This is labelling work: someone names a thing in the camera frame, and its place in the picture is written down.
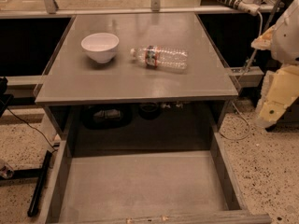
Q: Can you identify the metal frame rail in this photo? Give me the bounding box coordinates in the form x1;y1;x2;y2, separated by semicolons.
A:
226;66;263;89

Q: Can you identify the black bar on floor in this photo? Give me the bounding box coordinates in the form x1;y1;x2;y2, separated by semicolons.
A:
27;151;52;217

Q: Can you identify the white ceramic bowl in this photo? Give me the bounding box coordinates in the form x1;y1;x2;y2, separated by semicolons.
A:
81;33;120;63

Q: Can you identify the open grey top drawer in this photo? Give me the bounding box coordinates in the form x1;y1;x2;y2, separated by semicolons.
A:
38;130;271;224

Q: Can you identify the grey cabinet with top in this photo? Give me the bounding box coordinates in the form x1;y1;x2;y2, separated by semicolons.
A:
36;12;237;157

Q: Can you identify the white power strip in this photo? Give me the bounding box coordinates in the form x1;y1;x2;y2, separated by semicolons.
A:
217;0;260;16

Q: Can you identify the clear plastic water bottle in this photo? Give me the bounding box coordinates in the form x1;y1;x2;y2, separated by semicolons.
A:
130;45;188;70

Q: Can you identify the thin black cable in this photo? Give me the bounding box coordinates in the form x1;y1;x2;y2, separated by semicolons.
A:
6;106;58;151

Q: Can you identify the dark round object under cabinet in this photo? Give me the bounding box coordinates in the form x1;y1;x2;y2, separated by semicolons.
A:
138;103;161;120

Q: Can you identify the black device at left edge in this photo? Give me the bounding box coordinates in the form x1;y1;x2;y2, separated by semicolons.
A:
0;77;14;117

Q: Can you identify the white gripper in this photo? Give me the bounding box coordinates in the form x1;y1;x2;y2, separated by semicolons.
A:
251;0;299;128

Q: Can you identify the black object under cabinet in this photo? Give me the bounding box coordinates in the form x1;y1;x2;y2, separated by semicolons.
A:
81;105;133;130

